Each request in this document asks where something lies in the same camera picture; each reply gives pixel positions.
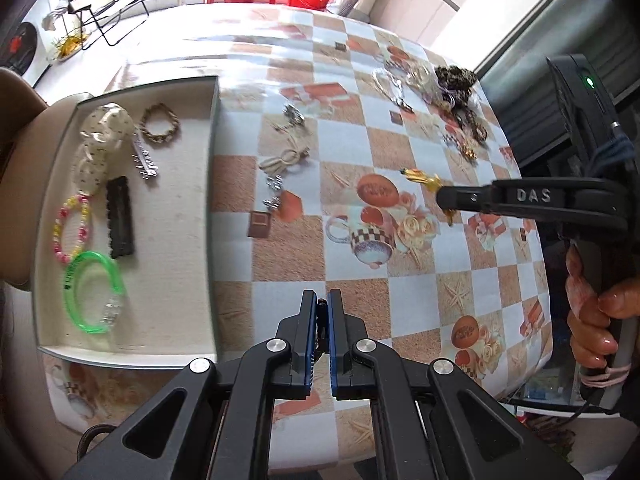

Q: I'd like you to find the yellow hair tie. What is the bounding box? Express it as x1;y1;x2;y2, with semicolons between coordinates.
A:
399;167;459;227

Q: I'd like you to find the green plastic bangle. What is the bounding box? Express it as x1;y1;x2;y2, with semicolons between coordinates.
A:
63;252;126;335

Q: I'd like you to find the black scalloped hair clip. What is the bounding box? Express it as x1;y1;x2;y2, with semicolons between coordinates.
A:
106;176;134;259

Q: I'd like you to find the silver rhinestone hair clip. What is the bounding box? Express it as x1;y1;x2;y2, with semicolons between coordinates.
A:
131;130;158;180

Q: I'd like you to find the silver crystal hair clip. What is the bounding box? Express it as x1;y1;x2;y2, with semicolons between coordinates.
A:
283;104;306;128

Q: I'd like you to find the brown braided bracelet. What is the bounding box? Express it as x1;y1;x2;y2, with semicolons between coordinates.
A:
138;102;181;146

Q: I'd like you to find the pink yellow beaded bracelet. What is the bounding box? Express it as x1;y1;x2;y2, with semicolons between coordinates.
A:
51;194;94;266

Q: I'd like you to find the white polka dot scrunchie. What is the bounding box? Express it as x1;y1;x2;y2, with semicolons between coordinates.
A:
72;103;136;196

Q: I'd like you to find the person's right hand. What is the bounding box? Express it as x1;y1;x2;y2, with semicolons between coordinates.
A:
565;245;639;370

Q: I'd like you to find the gold bow hair clip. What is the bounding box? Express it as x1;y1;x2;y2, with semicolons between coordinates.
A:
444;133;477;164

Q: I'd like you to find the beige bunny hair clip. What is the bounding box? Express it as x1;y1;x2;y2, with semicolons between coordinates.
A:
258;146;309;177

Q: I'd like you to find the clear claw hair clip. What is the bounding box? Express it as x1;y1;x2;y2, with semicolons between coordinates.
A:
405;64;442;102

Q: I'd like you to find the grey shallow tray box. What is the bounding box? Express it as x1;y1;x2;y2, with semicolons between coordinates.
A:
32;76;219;370

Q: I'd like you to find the brown leather chair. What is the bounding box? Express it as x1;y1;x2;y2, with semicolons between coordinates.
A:
0;68;91;290

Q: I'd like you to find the yellow item basket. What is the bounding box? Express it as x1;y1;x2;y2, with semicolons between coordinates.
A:
53;32;89;62

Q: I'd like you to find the folding lounge chair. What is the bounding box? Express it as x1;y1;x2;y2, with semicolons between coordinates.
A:
66;0;150;51

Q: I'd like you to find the lower white washing machine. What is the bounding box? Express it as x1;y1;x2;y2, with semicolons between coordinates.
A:
0;22;38;76

